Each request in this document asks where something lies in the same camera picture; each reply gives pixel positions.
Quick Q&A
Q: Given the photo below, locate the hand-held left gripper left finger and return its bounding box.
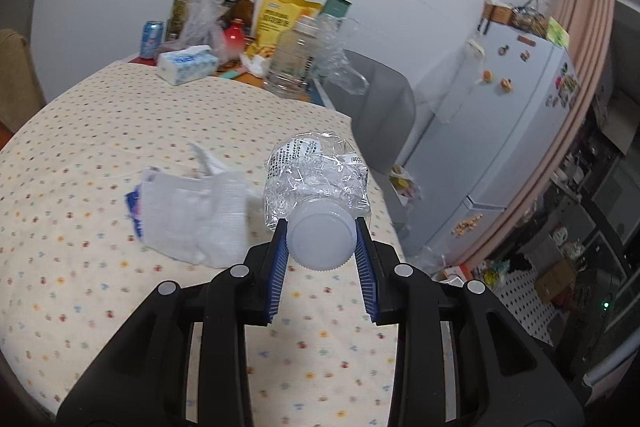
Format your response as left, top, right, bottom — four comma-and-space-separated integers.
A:
56, 219, 291, 427

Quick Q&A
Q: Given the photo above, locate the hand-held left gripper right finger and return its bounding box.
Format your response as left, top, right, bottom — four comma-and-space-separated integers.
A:
354, 217, 586, 427

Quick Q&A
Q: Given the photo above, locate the crushed clear plastic bottle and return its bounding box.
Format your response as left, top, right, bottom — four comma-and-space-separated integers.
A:
262, 132, 373, 270

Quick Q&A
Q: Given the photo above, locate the white paper towel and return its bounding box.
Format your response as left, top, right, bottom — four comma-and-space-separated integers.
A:
124, 139, 258, 269

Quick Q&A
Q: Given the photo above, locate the clear floor plastic bag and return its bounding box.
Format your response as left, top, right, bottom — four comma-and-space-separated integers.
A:
410, 247, 451, 278

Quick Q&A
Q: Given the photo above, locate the orange white packet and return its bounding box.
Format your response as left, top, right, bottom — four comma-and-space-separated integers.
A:
440, 264, 471, 288

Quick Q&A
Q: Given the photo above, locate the yellow packet on chair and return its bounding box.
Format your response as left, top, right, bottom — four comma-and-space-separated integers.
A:
390, 164, 423, 208

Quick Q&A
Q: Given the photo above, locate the round yellow toy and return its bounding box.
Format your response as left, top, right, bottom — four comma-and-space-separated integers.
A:
482, 264, 506, 288

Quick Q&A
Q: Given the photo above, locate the white pegboard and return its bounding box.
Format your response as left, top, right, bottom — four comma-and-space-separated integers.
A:
480, 267, 561, 343

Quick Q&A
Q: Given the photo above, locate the grey chair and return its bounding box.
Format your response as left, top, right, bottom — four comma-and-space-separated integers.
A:
307, 49, 416, 175

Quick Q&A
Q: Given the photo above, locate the cardboard box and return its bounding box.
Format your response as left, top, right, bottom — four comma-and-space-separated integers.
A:
532, 259, 576, 303

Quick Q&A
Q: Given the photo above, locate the white refrigerator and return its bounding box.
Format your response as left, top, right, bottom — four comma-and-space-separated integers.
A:
400, 24, 583, 268

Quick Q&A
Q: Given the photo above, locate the crumpled white wrapper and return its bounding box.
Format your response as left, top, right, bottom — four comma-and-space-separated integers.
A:
240, 52, 266, 78

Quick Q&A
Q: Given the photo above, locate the white hanging plastic bag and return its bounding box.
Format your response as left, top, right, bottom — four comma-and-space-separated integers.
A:
432, 37, 486, 122

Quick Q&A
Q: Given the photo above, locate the large clear plastic bottle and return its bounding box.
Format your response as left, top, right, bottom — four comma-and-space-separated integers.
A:
265, 14, 321, 98

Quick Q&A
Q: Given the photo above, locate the crinkled clear plastic bag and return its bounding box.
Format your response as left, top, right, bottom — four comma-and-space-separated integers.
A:
312, 17, 371, 95

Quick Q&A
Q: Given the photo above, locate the dotted cream tablecloth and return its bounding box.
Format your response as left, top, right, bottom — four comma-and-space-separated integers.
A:
0, 57, 406, 427

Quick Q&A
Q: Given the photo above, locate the blue white tissue box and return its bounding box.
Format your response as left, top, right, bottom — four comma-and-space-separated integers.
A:
157, 45, 219, 86

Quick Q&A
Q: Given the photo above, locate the red vase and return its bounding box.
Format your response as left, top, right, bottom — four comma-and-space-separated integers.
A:
222, 19, 246, 60

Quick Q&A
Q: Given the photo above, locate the yellow snack bag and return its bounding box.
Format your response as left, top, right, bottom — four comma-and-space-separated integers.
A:
243, 0, 323, 62

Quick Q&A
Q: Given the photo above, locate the blue drink can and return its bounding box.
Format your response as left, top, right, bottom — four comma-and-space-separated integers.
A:
139, 21, 165, 59

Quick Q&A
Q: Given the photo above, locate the green box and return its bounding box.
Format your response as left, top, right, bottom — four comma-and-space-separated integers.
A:
317, 0, 353, 25

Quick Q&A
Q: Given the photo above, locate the dark printed box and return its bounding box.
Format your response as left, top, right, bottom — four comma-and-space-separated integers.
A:
167, 0, 193, 42

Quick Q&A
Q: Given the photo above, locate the wooden box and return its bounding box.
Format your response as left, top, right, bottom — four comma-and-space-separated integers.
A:
482, 0, 516, 25

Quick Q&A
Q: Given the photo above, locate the yellow green packet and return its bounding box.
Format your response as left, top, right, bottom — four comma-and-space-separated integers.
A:
545, 17, 571, 46

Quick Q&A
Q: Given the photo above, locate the brown armchair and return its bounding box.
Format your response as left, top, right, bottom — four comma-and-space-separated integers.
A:
0, 29, 43, 132

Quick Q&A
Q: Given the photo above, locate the wire basket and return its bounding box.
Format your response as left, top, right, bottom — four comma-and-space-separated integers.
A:
510, 0, 551, 32

